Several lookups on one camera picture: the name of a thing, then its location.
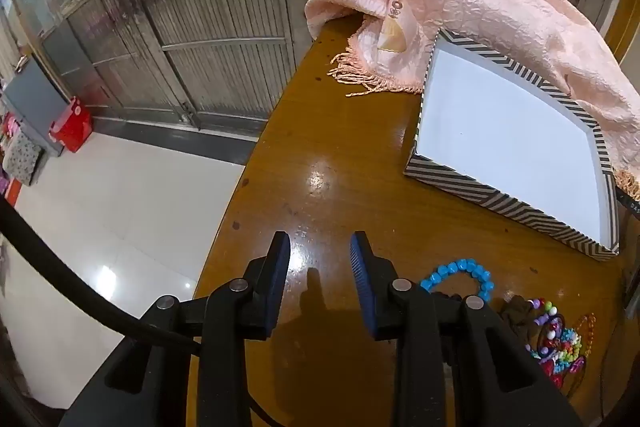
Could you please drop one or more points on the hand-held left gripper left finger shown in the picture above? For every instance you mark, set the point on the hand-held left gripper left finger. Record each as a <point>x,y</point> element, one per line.
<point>280,277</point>

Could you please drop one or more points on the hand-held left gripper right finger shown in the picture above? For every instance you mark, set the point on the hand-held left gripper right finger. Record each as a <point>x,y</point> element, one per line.
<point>361,277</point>

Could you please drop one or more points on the brown scrunchie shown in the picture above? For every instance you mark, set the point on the brown scrunchie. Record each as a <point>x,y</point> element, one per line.
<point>517,314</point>

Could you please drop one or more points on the striped cardboard box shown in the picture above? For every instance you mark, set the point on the striped cardboard box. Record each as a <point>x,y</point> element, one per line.
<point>505,127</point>

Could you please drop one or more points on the red bag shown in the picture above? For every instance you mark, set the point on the red bag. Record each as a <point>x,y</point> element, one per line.
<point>70,127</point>

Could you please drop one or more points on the floral cloth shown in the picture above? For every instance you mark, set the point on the floral cloth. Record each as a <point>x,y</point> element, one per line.
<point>22,159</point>

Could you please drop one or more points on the grey board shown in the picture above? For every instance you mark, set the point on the grey board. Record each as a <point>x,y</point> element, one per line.
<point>30,102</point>

